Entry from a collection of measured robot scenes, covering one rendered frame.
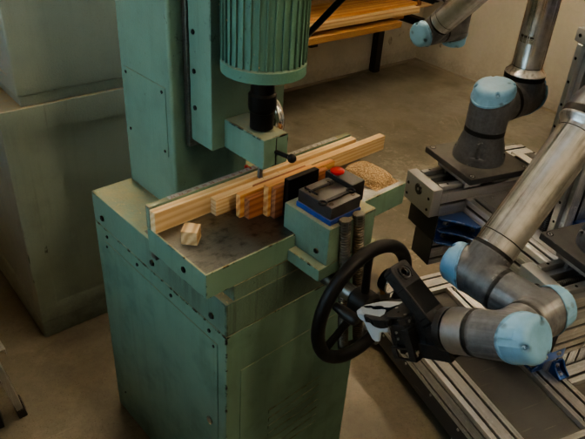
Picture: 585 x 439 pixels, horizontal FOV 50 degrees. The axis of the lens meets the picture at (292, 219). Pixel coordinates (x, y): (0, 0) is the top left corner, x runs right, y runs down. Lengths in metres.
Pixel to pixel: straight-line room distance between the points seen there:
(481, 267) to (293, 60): 0.52
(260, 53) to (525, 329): 0.67
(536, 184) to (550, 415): 1.08
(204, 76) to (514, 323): 0.80
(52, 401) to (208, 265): 1.14
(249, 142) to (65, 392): 1.22
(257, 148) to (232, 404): 0.59
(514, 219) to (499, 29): 3.91
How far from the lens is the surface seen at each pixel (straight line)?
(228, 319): 1.31
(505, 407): 2.03
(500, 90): 1.83
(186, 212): 1.33
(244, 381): 1.47
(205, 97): 1.37
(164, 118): 1.46
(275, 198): 1.33
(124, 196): 1.65
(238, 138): 1.37
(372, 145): 1.66
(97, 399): 2.22
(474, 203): 1.88
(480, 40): 5.04
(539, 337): 0.96
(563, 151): 1.13
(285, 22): 1.20
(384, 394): 2.23
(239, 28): 1.21
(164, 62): 1.41
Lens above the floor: 1.64
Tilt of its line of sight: 33 degrees down
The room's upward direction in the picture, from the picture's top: 4 degrees clockwise
